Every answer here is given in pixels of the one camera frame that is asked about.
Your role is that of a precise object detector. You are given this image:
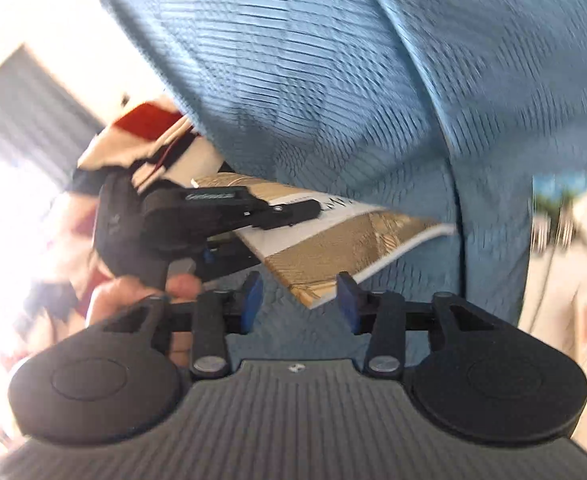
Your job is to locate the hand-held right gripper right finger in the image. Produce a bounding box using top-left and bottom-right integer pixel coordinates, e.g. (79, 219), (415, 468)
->
(337, 271), (499, 380)

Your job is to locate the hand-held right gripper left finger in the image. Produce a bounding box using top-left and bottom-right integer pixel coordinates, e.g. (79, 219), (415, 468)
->
(104, 271), (265, 380)

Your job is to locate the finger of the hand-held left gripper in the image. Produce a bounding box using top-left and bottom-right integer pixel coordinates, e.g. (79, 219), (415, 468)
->
(248, 199), (323, 231)
(196, 240), (266, 281)

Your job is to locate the gold old-painting cover book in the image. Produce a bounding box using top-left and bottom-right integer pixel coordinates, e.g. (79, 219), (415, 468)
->
(192, 172), (458, 309)

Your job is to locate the person's left hand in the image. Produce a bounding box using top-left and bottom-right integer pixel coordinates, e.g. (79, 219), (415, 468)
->
(89, 274), (205, 367)

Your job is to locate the red black white striped blanket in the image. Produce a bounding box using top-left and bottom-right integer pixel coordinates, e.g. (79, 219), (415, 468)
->
(70, 101), (226, 196)

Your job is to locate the blue textured chair cover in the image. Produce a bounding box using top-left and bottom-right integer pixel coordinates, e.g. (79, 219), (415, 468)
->
(97, 0), (587, 361)

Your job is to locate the grey curtain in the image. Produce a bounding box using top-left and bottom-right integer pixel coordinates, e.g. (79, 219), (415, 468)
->
(0, 45), (106, 181)

